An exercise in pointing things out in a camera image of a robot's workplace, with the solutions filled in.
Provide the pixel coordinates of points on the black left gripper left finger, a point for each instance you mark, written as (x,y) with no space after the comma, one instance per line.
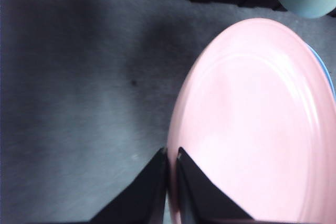
(141,200)

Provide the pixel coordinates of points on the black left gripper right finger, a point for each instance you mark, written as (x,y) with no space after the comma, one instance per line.
(202,200)

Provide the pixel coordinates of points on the pink plate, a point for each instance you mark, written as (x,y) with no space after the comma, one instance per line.
(249,108)

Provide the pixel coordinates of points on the blue plate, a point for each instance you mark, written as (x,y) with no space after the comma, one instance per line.
(324,69)

